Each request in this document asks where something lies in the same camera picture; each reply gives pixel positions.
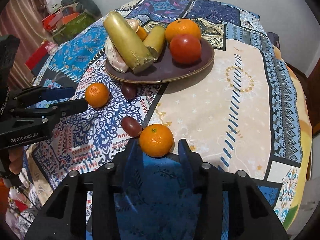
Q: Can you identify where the small orange mandarin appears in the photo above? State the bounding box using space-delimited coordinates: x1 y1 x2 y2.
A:
85 83 110 108

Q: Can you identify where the long yellow sugarcane piece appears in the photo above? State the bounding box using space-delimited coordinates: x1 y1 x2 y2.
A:
104 11 154 74

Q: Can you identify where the person's left hand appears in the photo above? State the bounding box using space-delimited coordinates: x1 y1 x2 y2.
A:
9 147 23 174

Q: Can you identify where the red gift box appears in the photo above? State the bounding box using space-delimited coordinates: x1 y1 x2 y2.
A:
25 41 49 70

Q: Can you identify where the dark red grape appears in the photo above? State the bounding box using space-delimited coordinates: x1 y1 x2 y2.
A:
121 83 137 101
121 116 143 138

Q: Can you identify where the pink toy figure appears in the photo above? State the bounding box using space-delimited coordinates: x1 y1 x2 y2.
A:
45 42 58 55

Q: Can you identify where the green fabric storage box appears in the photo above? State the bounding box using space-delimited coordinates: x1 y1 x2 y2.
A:
53 12 95 45

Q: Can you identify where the striped brown curtain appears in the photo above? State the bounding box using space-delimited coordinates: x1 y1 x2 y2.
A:
1 0 50 89

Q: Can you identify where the orange box in pile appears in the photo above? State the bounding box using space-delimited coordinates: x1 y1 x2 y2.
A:
61 12 80 25

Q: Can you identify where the blue patchwork bedspread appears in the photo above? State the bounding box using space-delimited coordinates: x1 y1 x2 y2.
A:
27 0 303 224

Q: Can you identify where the grey plush pillow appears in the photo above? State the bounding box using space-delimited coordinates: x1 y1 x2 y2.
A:
61 0 102 19

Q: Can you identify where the dark purple round plate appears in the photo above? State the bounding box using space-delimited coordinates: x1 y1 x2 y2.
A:
105 38 215 85

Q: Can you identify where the small orange behind cane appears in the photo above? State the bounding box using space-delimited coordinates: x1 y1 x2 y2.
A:
136 26 148 41

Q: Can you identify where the short yellow sugarcane piece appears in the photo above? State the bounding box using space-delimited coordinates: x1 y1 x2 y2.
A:
143 25 165 61

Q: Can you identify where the red tomato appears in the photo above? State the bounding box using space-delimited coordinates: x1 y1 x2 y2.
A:
169 34 202 64

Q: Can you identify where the large orange on plate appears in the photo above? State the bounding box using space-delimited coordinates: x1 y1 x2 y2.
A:
165 19 201 43

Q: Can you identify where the dark blue chair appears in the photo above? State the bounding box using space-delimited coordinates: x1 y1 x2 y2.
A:
267 32 280 49

